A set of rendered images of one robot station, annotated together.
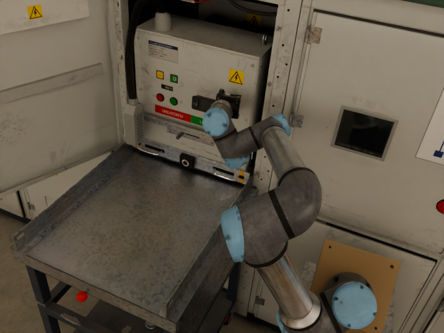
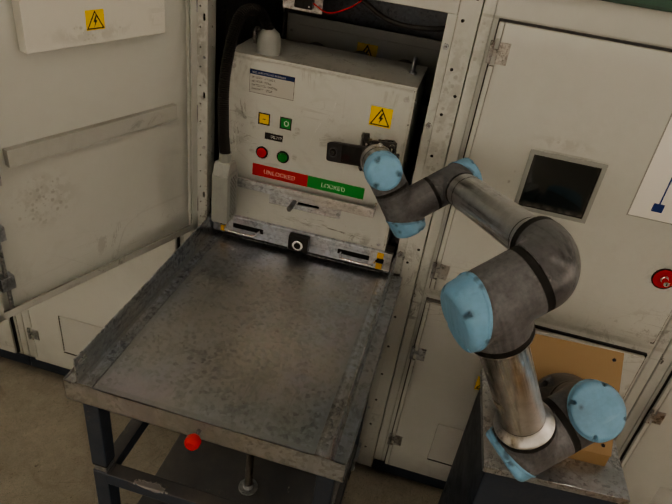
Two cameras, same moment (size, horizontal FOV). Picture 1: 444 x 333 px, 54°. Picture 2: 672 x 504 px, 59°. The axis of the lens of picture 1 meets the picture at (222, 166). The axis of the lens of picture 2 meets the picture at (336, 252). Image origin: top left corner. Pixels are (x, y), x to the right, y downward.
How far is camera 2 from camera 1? 35 cm
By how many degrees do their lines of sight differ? 10
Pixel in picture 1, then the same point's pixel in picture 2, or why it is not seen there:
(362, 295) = (607, 395)
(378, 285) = not seen: hidden behind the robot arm
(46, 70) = (101, 111)
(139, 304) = (285, 443)
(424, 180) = (637, 244)
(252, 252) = (501, 334)
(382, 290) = not seen: hidden behind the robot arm
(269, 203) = (522, 262)
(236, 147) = (411, 205)
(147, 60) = (245, 98)
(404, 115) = (616, 159)
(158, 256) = (292, 375)
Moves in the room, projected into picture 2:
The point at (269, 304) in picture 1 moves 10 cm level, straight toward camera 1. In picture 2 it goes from (408, 442) to (408, 467)
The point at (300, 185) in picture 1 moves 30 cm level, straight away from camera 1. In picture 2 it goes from (557, 236) to (527, 159)
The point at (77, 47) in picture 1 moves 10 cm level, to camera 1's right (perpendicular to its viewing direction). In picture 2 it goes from (144, 79) to (186, 82)
